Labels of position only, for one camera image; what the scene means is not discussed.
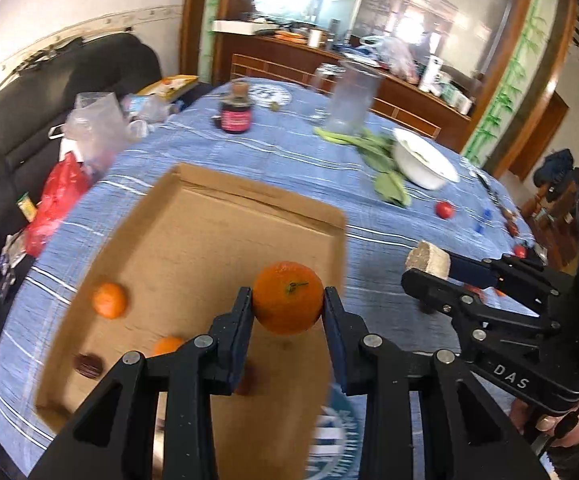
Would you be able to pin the flat white box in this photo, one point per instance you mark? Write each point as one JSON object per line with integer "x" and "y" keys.
{"x": 234, "y": 25}

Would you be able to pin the yellow paper tray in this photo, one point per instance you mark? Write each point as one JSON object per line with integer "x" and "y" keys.
{"x": 169, "y": 85}

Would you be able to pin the dark jacket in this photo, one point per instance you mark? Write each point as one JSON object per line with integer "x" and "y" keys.
{"x": 554, "y": 165}

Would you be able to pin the blue patterned plate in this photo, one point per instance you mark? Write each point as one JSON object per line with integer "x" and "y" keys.
{"x": 269, "y": 94}

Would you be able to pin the black leather sofa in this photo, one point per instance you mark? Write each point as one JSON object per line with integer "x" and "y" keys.
{"x": 19, "y": 125}

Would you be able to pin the crumpled clear plastic bag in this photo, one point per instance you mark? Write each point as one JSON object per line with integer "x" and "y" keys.
{"x": 144, "y": 110}

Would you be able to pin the white bowl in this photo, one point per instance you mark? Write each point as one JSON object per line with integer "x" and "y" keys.
{"x": 424, "y": 157}

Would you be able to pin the small red date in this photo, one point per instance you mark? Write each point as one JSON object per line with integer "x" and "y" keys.
{"x": 513, "y": 228}

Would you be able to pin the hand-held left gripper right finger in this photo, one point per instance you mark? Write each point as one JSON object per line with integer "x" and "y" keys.
{"x": 334, "y": 330}

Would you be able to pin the white rice cake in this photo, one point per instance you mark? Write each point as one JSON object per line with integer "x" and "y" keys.
{"x": 427, "y": 260}

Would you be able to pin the cardboard tray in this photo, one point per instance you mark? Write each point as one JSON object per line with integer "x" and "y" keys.
{"x": 209, "y": 240}

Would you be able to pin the small yellow box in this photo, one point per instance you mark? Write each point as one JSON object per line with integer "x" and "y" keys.
{"x": 26, "y": 207}

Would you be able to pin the wooden door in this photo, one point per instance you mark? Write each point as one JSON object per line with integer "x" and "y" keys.
{"x": 544, "y": 135}

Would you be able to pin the large orange mandarin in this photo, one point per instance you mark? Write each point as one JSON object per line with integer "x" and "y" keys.
{"x": 288, "y": 297}

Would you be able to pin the wall mirror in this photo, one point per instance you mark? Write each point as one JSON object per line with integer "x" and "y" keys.
{"x": 394, "y": 0}

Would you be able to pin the dark jar with red label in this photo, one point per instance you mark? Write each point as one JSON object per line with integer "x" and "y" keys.
{"x": 237, "y": 115}

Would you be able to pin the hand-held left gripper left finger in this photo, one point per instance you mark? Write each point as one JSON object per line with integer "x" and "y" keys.
{"x": 243, "y": 330}

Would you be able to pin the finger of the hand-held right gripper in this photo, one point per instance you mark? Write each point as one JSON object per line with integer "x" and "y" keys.
{"x": 434, "y": 290}
{"x": 469, "y": 270}

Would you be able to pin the wooden sideboard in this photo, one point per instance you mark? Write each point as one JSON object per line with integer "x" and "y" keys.
{"x": 289, "y": 55}

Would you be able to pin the green vegetable stalk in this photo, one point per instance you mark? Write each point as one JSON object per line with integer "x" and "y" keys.
{"x": 359, "y": 142}

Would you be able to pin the person's right hand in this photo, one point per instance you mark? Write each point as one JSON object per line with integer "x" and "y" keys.
{"x": 544, "y": 425}

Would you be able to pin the plastic bag with red contents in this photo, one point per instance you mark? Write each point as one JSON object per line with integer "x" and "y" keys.
{"x": 399, "y": 55}

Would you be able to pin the clear glass pitcher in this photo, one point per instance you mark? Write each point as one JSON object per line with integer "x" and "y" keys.
{"x": 352, "y": 97}

